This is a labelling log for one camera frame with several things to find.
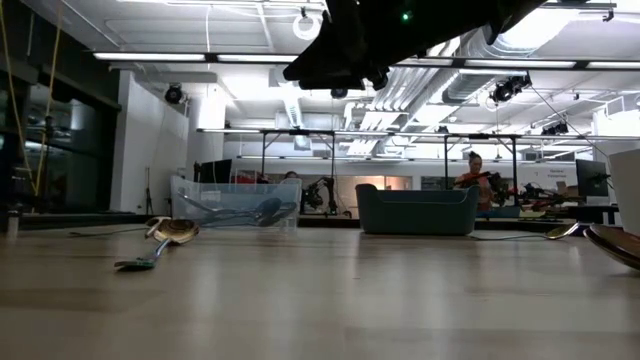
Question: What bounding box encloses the black frame table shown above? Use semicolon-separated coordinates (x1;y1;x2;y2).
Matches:
197;127;337;217
409;132;521;207

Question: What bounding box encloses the black computer monitor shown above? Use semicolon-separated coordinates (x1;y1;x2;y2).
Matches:
198;158;234;186
575;159;609;198

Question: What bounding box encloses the silver spoon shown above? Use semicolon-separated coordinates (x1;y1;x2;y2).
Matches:
468;222;581;242
177;192;266;224

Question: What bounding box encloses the black aluminium table frame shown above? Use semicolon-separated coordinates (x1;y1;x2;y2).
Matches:
14;203;621;230

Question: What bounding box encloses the iridescent spoon blue handle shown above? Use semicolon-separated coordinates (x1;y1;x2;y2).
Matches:
113;218;201;272

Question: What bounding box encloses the yellow cable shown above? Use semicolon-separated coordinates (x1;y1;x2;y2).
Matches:
0;0;64;201

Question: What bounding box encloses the white plastic bin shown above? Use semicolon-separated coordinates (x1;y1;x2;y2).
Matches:
608;148;640;237

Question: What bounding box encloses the overhead beam with light strips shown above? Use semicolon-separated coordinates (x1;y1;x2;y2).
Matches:
92;49;640;71

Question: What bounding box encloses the white cable ring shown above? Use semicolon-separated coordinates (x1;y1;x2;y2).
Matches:
292;13;322;42

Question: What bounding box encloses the gold spoon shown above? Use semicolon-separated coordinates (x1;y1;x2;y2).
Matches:
143;215;174;239

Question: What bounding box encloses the teal plastic bin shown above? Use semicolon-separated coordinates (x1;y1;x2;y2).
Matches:
354;183;480;237

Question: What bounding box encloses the clear plastic bin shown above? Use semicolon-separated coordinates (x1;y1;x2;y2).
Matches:
169;174;304;232

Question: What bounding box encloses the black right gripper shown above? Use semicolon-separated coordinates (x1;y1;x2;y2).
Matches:
282;0;432;93

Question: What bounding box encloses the thin light stand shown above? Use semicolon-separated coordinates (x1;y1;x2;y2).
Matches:
143;166;154;216

